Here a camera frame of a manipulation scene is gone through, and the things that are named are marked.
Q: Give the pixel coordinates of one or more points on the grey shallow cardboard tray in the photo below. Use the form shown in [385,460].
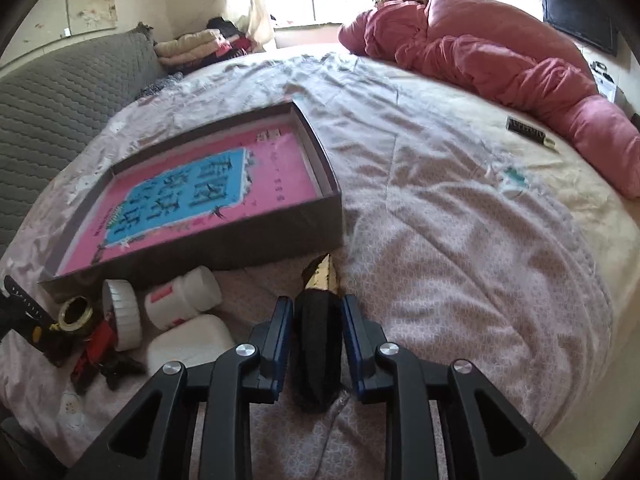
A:
[292,231]

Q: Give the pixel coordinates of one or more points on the stack of folded clothes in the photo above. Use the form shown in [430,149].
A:
[220,41]

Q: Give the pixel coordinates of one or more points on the pink quilted duvet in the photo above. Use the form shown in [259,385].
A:
[504,55]

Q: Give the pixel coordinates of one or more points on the black gold rectangular box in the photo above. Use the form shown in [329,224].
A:
[317,331]

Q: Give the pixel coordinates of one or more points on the white earbuds case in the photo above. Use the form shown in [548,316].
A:
[198,341]

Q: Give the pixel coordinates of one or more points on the brass threaded pipe fitting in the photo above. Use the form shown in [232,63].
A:
[76,316]

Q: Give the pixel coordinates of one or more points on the pink patterned bed sheet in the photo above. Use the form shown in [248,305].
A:
[454,247]

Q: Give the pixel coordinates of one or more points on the grey quilted headboard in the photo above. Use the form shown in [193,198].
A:
[52,107]

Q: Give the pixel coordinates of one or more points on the red black lighter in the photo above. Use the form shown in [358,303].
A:
[100,357]

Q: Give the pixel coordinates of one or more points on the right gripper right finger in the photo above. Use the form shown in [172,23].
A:
[442,421]

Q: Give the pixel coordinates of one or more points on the black flat screen television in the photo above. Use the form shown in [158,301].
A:
[584,20]

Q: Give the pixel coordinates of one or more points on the black yellow digital wristwatch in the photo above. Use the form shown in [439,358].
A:
[20,313]

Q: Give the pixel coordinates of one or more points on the white ribbed plastic lid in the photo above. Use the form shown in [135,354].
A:
[121,310]

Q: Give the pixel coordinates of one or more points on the small white pill bottle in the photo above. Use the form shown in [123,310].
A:
[183,298]

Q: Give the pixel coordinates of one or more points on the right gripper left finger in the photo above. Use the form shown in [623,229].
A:
[152,436]

